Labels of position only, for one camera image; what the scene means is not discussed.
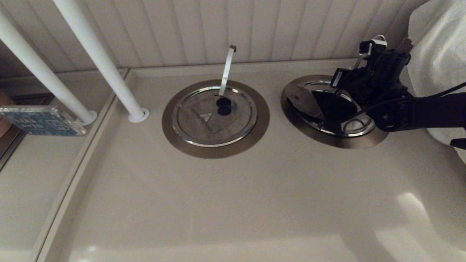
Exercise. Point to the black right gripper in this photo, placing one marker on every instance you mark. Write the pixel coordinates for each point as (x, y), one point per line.
(386, 72)

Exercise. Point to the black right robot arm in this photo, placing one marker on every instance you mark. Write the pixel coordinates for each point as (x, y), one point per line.
(429, 109)

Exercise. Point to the white cloth cover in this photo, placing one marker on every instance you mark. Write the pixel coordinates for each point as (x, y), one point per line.
(440, 47)

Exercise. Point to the long white slanted pole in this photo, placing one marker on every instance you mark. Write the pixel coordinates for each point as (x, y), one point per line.
(36, 67)
(102, 62)

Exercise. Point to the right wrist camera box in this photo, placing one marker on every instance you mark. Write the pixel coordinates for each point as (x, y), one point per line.
(373, 44)

